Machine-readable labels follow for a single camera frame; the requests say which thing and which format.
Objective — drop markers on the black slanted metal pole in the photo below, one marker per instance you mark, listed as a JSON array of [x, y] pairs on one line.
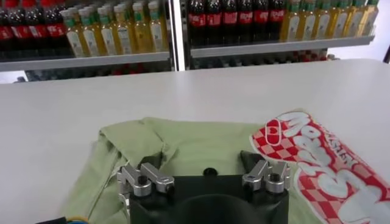
[[387, 54]]

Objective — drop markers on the yellow juice bottle green label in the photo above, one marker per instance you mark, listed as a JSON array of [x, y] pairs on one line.
[[125, 38], [368, 19], [142, 36], [158, 35], [323, 23], [74, 42], [354, 21], [339, 22], [307, 24], [90, 41], [108, 39], [291, 25]]

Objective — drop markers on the grey shelf unit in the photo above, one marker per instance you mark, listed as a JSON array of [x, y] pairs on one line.
[[274, 47], [91, 61]]

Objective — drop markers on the white vertical light strip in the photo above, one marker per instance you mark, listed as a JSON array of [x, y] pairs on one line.
[[178, 36]]

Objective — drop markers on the light green polo shirt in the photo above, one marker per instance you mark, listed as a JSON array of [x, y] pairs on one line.
[[198, 143]]

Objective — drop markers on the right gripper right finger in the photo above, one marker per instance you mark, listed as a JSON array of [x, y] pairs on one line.
[[268, 179]]

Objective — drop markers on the red capped cola bottle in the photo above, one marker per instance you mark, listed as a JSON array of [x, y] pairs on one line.
[[213, 19], [245, 17], [260, 16], [55, 30], [276, 16], [4, 32], [197, 19], [230, 18], [37, 30], [20, 32]]

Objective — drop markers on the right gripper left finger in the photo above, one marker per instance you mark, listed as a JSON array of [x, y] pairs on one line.
[[146, 181]]

